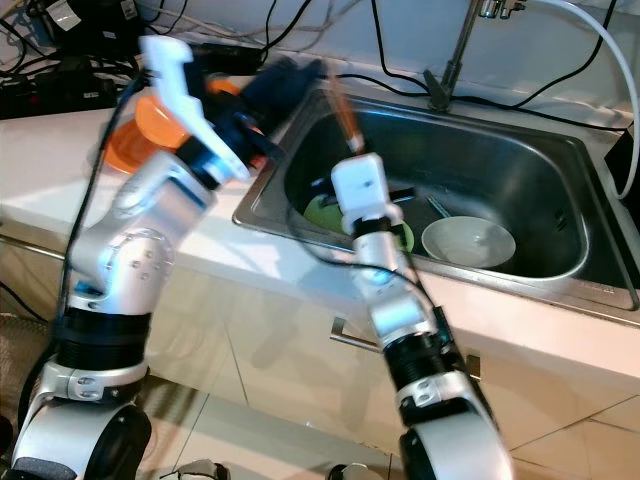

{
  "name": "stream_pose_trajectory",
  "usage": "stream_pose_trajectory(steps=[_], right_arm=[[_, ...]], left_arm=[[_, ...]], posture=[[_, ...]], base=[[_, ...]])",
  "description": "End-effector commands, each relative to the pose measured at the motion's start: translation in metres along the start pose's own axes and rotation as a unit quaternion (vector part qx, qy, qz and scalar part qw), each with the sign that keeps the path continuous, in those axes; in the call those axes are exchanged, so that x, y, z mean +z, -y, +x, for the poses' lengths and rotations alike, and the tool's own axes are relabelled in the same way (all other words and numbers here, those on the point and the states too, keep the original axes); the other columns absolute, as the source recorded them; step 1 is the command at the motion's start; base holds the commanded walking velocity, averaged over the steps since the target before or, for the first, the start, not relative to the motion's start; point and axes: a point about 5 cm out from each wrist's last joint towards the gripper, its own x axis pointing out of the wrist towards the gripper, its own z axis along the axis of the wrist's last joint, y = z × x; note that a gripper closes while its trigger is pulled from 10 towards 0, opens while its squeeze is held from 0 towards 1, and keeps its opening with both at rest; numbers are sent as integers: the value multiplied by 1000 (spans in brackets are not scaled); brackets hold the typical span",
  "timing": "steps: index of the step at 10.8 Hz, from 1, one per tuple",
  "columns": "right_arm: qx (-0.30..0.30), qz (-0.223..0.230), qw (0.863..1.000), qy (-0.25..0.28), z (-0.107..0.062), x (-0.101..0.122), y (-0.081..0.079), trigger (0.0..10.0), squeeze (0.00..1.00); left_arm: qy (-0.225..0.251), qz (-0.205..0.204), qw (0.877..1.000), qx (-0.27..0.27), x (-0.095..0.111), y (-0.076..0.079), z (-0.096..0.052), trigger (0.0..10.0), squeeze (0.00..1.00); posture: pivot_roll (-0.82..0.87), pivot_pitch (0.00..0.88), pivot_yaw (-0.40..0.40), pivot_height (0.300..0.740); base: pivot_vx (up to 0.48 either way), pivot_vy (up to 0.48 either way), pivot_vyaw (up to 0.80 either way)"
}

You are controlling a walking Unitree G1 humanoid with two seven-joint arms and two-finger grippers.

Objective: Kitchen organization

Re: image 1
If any dark utensil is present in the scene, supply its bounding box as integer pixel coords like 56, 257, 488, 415
425, 195, 453, 219

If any black power adapter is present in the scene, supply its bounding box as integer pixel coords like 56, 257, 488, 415
205, 42, 261, 73

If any green plate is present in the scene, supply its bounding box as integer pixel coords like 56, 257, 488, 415
305, 195, 416, 251

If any white bowl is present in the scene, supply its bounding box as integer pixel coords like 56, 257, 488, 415
421, 215, 519, 269

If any orange bowl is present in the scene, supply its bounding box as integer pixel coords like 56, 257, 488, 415
135, 80, 241, 149

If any metal faucet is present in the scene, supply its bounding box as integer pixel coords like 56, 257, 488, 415
423, 0, 481, 111

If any stainless steel sink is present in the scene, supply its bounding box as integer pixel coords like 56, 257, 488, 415
233, 92, 636, 306

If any orange plate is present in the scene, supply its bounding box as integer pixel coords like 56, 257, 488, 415
100, 120, 161, 176

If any black charger with white label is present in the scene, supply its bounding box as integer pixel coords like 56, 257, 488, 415
45, 0, 151, 56

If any black power strip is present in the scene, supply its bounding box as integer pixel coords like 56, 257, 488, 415
0, 75, 116, 119

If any metal tap valve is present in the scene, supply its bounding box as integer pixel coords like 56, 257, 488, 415
473, 0, 526, 21

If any black box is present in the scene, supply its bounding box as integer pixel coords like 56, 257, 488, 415
610, 128, 640, 198

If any black floor fan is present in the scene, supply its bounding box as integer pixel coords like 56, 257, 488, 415
0, 315, 61, 401

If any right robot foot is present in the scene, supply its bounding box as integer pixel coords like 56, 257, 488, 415
325, 463, 371, 480

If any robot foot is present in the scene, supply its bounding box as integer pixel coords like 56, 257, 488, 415
160, 460, 231, 480
325, 463, 371, 480

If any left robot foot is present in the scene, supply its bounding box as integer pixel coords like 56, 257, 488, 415
160, 460, 231, 480

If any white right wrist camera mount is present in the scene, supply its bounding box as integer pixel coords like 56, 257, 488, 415
331, 152, 392, 234

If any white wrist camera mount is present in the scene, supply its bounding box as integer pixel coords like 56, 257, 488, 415
331, 152, 392, 234
140, 35, 253, 183

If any black cable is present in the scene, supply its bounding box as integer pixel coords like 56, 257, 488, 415
520, 0, 619, 101
455, 95, 611, 126
368, 0, 431, 89

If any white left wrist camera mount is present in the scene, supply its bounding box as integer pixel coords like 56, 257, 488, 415
140, 35, 253, 183

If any white hose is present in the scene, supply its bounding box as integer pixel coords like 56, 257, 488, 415
530, 0, 623, 196

